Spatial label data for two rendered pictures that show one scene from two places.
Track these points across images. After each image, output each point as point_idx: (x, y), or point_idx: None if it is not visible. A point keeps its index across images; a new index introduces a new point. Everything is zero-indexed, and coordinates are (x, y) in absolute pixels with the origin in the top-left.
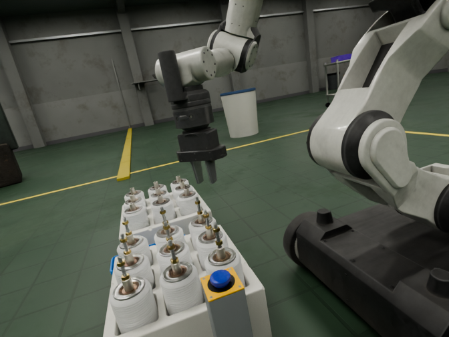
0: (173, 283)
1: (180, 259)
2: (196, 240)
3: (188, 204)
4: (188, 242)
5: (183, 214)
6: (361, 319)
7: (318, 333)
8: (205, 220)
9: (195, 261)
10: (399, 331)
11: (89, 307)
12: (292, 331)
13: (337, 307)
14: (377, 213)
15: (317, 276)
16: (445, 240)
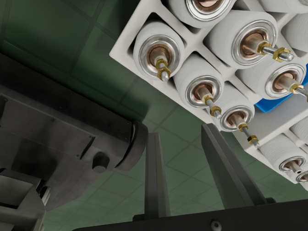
0: None
1: (227, 32)
2: (220, 79)
3: (280, 149)
4: (246, 90)
5: (282, 136)
6: (74, 90)
7: (93, 65)
8: (214, 105)
9: (215, 61)
10: (8, 71)
11: None
12: (111, 57)
13: (93, 94)
14: (79, 180)
15: (107, 110)
16: (19, 163)
